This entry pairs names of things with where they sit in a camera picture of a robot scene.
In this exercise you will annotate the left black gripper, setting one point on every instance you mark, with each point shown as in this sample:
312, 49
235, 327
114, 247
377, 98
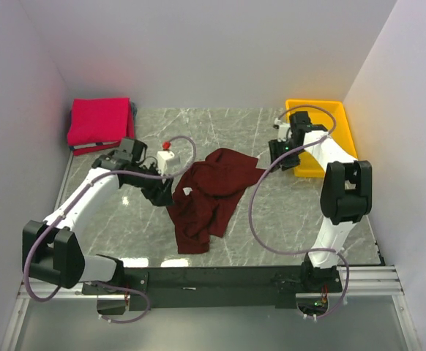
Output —
160, 194

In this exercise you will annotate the black base beam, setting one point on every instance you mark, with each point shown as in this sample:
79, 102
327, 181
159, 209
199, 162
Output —
194, 287

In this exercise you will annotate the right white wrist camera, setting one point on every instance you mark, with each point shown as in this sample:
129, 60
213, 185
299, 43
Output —
283, 131

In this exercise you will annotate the dark red t-shirt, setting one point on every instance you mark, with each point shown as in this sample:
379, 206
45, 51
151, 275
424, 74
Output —
207, 195

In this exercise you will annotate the folded pink t-shirt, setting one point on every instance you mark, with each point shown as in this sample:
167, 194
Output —
93, 107

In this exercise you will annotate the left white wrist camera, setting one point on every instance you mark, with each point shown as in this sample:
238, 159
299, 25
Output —
166, 159

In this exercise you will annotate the yellow plastic tray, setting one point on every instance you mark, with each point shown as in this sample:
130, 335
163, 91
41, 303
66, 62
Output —
309, 168

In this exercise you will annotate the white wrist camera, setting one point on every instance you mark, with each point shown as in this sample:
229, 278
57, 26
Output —
283, 131
166, 159

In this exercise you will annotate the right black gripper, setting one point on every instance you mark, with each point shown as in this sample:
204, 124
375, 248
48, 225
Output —
275, 146

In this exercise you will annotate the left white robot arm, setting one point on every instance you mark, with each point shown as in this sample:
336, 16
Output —
51, 250

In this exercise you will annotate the folded red striped t-shirt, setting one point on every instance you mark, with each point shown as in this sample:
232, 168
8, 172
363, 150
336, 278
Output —
88, 148

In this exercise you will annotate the aluminium rail frame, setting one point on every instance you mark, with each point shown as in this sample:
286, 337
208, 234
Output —
374, 317

